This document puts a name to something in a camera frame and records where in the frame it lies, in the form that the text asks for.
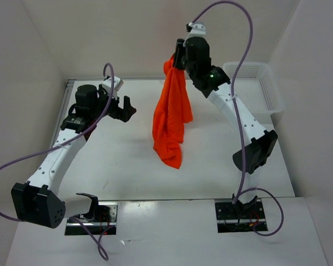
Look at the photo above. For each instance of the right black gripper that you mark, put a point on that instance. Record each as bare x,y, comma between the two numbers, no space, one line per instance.
180,49

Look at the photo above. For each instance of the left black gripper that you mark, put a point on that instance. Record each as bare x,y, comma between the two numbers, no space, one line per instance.
124,113

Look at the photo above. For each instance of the orange mesh shorts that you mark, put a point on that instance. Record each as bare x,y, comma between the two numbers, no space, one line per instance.
172,112

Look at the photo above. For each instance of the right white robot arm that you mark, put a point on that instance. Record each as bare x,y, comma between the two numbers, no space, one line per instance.
257,143

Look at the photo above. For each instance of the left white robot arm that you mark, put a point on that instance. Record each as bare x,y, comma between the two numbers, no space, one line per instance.
36,201

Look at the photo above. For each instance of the white plastic basket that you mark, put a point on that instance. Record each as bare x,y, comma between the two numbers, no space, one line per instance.
258,89

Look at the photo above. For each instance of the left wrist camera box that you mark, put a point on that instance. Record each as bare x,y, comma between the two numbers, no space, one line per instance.
112,86

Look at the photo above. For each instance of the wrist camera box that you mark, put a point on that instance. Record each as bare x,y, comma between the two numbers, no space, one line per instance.
195,29
112,86

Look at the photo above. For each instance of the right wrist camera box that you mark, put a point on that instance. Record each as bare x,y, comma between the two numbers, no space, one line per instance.
195,29

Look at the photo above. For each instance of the aluminium table edge rail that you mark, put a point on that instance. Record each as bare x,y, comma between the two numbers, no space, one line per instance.
62,110

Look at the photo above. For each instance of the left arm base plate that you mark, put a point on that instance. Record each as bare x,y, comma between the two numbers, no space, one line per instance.
104,222

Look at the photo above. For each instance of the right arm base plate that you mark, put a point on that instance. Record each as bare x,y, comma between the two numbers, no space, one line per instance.
232,220

